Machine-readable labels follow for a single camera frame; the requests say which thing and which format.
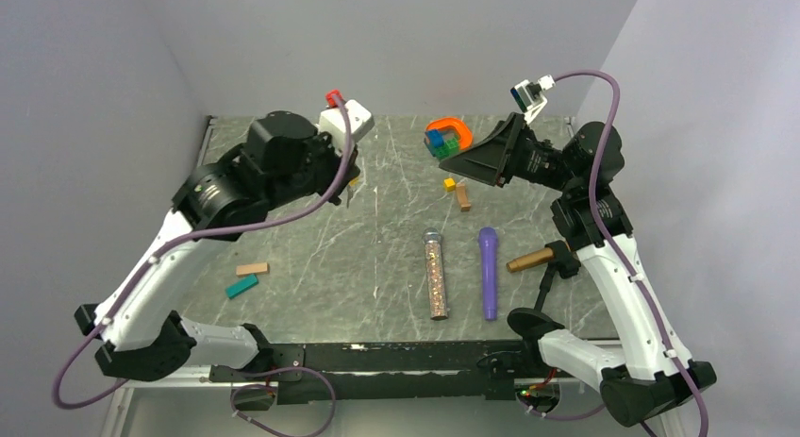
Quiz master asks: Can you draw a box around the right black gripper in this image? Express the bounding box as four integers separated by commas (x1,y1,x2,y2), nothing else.
442,110,580,193

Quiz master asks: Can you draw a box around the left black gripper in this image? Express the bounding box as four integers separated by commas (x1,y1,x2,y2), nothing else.
268,126,361,210

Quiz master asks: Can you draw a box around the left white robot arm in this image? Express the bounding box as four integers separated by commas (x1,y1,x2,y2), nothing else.
75,102,375,381

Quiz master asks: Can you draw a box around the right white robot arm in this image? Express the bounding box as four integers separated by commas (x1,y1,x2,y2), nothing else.
439,113,717,428

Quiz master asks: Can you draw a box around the small tan wooden block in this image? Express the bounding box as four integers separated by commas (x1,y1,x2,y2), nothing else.
455,183,472,212

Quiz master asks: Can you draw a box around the small yellow cube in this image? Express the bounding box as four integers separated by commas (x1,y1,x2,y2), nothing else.
442,177,457,192

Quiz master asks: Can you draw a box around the orange horseshoe with lego blocks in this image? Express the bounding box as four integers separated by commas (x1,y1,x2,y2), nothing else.
424,117,474,160

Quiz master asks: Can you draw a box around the purple microphone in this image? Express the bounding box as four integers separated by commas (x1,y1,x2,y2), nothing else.
477,227,498,321

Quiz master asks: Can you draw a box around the glitter microphone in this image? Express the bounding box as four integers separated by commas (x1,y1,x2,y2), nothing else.
422,227,449,321

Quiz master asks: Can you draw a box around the gold microphone on stand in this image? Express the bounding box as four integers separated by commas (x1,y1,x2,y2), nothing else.
506,247,556,273

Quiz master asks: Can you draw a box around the teal wooden block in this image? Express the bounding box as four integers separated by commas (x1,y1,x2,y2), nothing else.
225,274,258,299

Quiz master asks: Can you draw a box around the black microphone stand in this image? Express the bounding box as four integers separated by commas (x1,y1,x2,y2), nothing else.
507,241,581,342

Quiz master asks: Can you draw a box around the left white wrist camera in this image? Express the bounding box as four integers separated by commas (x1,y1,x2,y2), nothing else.
317,90,375,155

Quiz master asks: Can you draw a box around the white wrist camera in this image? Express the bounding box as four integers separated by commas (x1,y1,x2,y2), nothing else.
510,75,555,126
317,90,375,155

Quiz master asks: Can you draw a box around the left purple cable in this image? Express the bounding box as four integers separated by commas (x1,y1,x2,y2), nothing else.
51,92,353,412

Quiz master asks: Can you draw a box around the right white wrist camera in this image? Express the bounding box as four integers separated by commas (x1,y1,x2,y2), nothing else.
510,75,555,126

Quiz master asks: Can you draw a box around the black front rail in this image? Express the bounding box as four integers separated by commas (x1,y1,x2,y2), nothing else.
208,340,550,405

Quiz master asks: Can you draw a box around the purple cable under table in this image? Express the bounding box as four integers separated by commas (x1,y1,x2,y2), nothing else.
229,366,339,437

